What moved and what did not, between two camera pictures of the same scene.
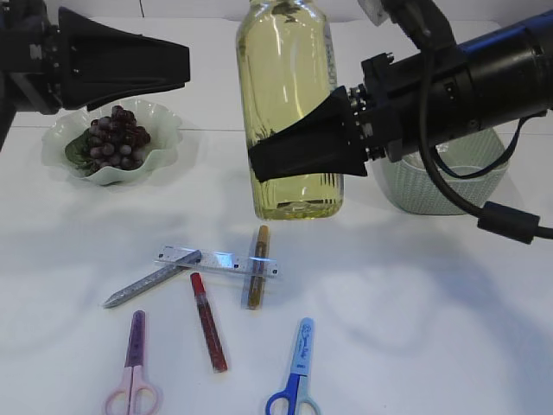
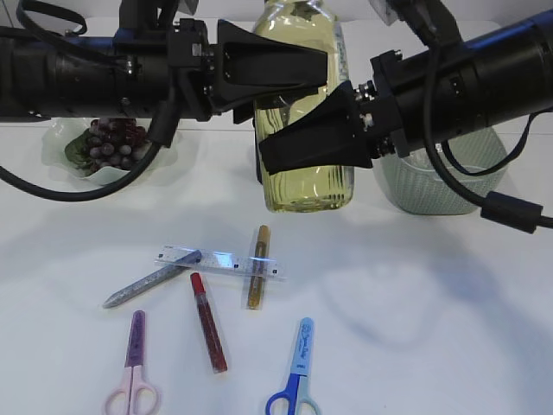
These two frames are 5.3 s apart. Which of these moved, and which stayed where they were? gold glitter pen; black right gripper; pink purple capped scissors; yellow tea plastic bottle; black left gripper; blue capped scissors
Moved: yellow tea plastic bottle; black left gripper
Stayed: pink purple capped scissors; blue capped scissors; black right gripper; gold glitter pen
